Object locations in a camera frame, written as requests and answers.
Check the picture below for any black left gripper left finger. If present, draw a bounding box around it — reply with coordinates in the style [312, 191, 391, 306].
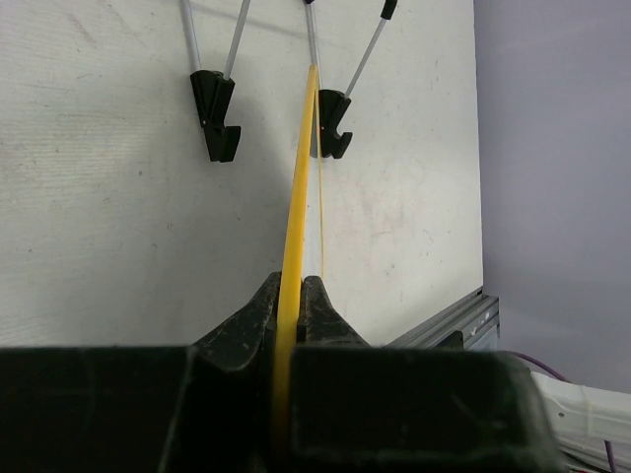
[189, 272, 281, 472]

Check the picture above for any black wire whiteboard stand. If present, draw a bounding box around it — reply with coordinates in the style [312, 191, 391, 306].
[180, 0, 397, 163]

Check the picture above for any yellow framed small whiteboard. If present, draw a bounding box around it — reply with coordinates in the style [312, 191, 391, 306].
[269, 65, 318, 468]

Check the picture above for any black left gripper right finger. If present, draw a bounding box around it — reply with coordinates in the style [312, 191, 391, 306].
[297, 276, 368, 347]

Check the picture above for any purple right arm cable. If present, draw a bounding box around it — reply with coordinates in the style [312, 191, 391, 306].
[515, 352, 617, 473]

